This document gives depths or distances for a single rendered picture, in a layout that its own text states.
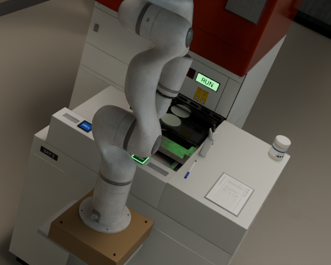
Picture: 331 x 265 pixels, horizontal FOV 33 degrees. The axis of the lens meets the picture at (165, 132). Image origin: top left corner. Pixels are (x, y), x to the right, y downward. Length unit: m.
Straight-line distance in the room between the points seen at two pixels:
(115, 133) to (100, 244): 0.39
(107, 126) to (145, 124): 0.13
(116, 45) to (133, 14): 1.19
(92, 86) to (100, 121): 1.17
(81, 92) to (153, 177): 0.97
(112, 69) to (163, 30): 1.30
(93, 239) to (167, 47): 0.72
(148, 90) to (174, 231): 0.77
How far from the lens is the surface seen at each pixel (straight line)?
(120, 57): 2.80
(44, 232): 2.03
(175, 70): 2.01
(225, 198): 2.20
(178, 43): 1.57
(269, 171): 2.47
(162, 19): 1.58
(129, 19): 1.61
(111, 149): 1.85
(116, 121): 1.78
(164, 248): 2.34
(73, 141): 2.31
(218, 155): 2.41
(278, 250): 3.65
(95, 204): 1.96
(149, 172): 2.18
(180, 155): 2.46
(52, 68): 4.52
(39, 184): 2.54
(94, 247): 1.91
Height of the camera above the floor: 2.30
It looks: 33 degrees down
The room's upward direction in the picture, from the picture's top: 21 degrees clockwise
